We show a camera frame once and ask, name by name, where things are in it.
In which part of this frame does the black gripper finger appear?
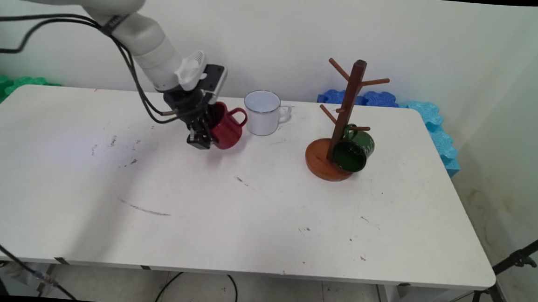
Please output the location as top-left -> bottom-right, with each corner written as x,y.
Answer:
186,117 -> 214,151
206,105 -> 219,137

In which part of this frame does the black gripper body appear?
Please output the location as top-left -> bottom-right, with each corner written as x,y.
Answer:
161,86 -> 213,130

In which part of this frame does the red enamel mug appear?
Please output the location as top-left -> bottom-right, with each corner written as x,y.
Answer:
206,101 -> 249,151

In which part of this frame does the white enamel mug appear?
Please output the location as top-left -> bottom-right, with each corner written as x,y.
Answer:
242,89 -> 295,138

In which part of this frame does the brown wooden mug tree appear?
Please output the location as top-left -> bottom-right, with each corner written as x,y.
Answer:
303,56 -> 392,185

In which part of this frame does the green enamel mug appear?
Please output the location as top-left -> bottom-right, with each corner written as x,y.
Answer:
331,123 -> 377,174

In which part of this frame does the dark blue foam mat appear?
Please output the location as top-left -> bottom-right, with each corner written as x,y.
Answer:
317,88 -> 400,108

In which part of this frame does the green foam mat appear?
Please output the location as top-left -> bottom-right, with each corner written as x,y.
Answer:
0,75 -> 62,109

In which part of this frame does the grey table leg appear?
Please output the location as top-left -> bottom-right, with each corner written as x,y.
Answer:
36,263 -> 58,297
376,284 -> 402,302

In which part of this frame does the light blue foam mat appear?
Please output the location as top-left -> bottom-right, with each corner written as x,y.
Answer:
394,100 -> 464,178

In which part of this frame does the black tripod stand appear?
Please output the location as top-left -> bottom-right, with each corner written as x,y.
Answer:
436,227 -> 538,302

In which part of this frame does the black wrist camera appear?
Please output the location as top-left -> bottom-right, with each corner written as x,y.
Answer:
200,63 -> 229,106

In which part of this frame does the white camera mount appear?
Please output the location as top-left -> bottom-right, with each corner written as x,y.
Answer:
173,48 -> 209,93

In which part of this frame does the grey velcro cable strap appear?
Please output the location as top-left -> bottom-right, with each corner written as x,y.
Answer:
99,12 -> 129,36

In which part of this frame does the black floor cable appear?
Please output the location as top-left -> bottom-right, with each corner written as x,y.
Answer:
154,270 -> 239,302

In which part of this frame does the black camera cable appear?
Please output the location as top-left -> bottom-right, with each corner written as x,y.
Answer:
0,9 -> 185,119

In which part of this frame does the black cable with brass connector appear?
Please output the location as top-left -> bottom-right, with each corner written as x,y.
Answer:
0,13 -> 186,126

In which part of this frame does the black cable with grey connector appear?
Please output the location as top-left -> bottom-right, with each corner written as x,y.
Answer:
0,230 -> 83,301

